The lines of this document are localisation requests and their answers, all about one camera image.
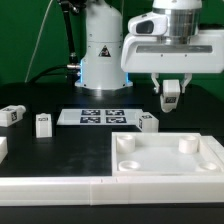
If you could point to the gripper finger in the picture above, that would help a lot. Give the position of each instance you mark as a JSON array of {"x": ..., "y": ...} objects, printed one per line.
[
  {"x": 186, "y": 80},
  {"x": 154, "y": 78}
]

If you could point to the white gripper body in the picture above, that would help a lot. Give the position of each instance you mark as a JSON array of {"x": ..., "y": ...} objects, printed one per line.
[{"x": 145, "y": 54}]

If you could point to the white square tabletop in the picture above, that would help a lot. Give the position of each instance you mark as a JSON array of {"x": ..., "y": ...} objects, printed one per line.
[{"x": 146, "y": 154}]

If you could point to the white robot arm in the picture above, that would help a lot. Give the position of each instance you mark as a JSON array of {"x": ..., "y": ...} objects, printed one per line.
[{"x": 165, "y": 40}]

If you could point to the white marker sheet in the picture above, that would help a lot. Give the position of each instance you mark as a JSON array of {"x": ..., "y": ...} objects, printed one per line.
[{"x": 98, "y": 116}]

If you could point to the white block left edge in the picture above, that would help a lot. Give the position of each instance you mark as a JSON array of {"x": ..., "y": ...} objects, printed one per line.
[{"x": 3, "y": 148}]

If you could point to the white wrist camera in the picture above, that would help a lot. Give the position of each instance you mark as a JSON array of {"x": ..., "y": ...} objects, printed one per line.
[{"x": 150, "y": 24}]

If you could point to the white obstacle fence wall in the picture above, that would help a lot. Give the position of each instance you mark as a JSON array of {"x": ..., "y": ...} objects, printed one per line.
[{"x": 34, "y": 191}]

